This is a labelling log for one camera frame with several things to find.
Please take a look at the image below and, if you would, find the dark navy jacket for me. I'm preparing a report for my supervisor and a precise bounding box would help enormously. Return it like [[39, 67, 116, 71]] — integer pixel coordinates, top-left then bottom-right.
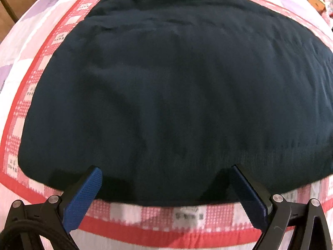
[[18, 0, 333, 207]]

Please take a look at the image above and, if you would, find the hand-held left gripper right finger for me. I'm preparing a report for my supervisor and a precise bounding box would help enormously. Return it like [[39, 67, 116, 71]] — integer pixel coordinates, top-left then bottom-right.
[[230, 164, 333, 250]]

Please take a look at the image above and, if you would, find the black braided cable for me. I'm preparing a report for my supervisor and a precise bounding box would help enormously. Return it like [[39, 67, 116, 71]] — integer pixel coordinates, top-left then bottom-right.
[[0, 219, 78, 250]]

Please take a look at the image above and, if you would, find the purple patchwork bed quilt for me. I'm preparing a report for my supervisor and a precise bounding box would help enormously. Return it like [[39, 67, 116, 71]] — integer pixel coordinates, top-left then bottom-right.
[[0, 0, 333, 250]]

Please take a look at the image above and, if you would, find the wooden cabinet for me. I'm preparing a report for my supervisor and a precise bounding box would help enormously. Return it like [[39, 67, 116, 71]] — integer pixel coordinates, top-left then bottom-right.
[[0, 0, 56, 43]]

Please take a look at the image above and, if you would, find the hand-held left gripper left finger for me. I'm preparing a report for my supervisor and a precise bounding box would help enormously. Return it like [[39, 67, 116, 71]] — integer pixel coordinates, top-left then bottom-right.
[[0, 165, 103, 250]]

